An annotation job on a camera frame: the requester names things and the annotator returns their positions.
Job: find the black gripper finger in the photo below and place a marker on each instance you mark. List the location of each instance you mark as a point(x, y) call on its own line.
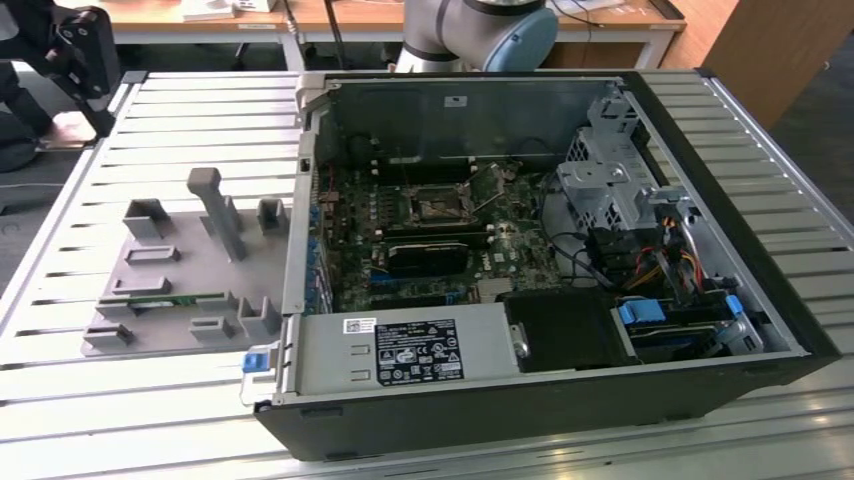
point(99, 120)

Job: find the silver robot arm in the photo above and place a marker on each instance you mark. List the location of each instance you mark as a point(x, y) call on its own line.
point(461, 30)

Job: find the CPU socket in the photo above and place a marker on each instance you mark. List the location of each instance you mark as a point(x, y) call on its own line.
point(437, 207)

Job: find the black office chair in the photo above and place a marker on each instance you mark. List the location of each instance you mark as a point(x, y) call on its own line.
point(20, 150)

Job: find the white box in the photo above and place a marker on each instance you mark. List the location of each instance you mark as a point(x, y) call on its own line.
point(254, 5)

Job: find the grey parts rack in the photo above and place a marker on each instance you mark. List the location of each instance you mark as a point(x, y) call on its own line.
point(201, 240)

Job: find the green RAM stick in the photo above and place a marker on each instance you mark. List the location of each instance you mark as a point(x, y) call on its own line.
point(181, 300)

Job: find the black case fan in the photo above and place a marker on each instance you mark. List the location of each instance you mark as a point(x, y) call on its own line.
point(363, 150)

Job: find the blue case latch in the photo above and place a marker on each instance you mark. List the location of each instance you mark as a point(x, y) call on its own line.
point(257, 362)

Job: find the black installed RAM stick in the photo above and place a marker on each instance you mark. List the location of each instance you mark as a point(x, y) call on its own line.
point(437, 238)
point(434, 229)

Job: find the black graphics card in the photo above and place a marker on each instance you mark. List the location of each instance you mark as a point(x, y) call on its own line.
point(427, 260)

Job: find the grey power supply unit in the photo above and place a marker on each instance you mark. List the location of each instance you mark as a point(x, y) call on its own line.
point(334, 355)

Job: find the thin metal locking lever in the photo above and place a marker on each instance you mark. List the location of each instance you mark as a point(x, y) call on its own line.
point(494, 200)

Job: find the green motherboard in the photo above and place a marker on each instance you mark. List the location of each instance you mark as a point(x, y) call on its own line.
point(521, 250)

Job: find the silver chipset heatsink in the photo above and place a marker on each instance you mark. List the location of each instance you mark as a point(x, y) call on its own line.
point(496, 290)

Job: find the silver metal drive cage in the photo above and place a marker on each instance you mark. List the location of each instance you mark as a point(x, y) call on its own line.
point(604, 190)

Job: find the black plastic shroud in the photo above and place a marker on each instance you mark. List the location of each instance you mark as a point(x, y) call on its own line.
point(568, 330)

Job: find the black open PC case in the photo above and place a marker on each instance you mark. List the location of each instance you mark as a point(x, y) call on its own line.
point(468, 425)

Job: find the hard disk in blue carrier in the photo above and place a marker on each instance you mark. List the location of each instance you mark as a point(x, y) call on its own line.
point(641, 312)

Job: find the wooden cabinet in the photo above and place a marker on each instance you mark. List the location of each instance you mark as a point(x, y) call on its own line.
point(768, 55)

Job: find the blue plastic clip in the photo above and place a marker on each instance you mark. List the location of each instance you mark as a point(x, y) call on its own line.
point(733, 306)

